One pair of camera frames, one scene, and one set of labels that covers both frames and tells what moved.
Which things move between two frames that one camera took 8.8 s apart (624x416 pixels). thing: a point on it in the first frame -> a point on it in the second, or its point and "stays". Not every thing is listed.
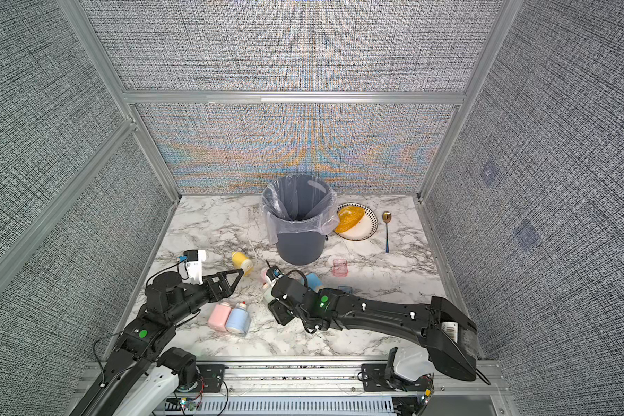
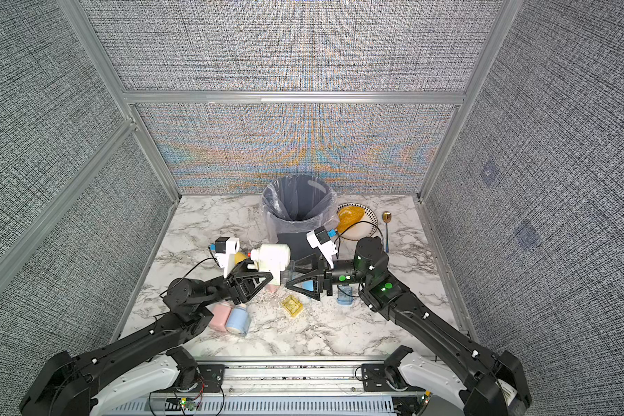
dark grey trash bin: x=300 y=210 stays
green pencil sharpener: x=268 y=295 -> x=271 y=258
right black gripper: x=276 y=308 -> x=308 y=260
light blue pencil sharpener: x=238 y=319 stays
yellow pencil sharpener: x=240 y=261 stays
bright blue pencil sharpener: x=313 y=282 stays
